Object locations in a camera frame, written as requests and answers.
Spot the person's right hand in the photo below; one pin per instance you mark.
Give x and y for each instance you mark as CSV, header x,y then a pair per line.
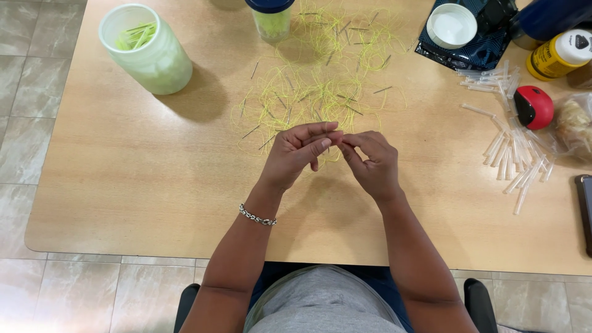
x,y
379,171

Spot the person's left hand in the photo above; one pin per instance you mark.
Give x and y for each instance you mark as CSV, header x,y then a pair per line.
x,y
289,155

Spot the thin needle with green thread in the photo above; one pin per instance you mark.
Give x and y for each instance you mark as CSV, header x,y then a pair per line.
x,y
328,144

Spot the pile of yellow-green threads with needles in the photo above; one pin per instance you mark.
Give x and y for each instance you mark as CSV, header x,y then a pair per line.
x,y
323,78

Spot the clear jar with blue lid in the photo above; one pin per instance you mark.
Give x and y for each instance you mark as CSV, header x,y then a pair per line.
x,y
271,23

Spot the pile of clear plastic tubes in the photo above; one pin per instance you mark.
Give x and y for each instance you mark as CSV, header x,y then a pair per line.
x,y
518,152

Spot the person's grey shirt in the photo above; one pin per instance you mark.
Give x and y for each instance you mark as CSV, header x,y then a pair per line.
x,y
323,300

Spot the dark blue patterned pouch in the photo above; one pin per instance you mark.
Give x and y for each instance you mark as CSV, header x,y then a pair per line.
x,y
485,53

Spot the translucent open plastic jar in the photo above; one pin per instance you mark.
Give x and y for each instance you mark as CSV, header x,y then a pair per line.
x,y
157,64

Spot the white round lid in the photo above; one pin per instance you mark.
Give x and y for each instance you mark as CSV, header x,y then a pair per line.
x,y
451,27

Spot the black chair armrest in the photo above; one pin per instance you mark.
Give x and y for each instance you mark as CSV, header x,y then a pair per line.
x,y
186,305
481,305

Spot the red and black round gadget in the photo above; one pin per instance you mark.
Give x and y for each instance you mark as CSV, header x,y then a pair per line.
x,y
536,107

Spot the bundle of green tubes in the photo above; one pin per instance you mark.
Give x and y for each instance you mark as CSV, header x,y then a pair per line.
x,y
136,36

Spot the black device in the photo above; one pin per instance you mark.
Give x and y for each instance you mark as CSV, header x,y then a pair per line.
x,y
497,14

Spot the clear plastic bag with contents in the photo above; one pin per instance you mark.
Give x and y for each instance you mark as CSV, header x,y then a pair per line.
x,y
576,127

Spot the yellow bottle with white cap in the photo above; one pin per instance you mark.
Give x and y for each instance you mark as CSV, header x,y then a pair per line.
x,y
552,58

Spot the black phone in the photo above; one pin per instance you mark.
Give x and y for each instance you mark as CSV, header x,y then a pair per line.
x,y
586,212

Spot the dark blue bottle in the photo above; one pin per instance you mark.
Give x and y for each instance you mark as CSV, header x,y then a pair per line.
x,y
550,18

